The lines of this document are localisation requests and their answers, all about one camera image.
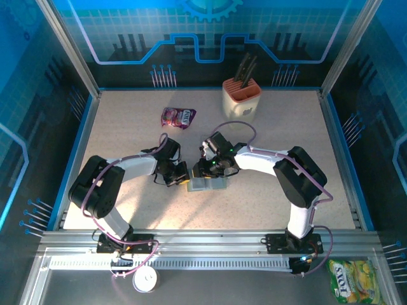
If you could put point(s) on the yellow green candy bag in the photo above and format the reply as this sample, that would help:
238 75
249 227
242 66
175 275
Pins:
356 281

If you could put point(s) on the beige knife block orange top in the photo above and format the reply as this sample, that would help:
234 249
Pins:
240 108

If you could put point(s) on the white round lid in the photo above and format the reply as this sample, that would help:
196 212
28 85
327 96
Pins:
145 279

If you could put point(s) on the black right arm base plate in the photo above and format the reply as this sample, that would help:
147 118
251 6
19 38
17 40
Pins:
276 244

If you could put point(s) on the small black electronics board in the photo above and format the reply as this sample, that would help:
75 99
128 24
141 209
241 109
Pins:
300 265

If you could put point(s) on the aluminium frame beam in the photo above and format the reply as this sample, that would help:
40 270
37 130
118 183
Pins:
206 241

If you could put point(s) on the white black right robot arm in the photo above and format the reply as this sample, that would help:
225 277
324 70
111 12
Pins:
302 181

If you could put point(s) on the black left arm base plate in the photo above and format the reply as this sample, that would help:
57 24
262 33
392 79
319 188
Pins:
143 246

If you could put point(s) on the aluminium frame post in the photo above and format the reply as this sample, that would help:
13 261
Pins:
348 47
70 47

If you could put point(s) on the aluminium side rail blue edge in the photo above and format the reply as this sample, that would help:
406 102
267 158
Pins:
327 114
90 114

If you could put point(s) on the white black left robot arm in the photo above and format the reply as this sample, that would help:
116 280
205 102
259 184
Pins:
95 187

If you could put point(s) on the green card holder clear sleeves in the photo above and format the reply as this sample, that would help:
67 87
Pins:
216 185

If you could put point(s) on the purple candy bag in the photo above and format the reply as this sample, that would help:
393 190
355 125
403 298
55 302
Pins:
179 117

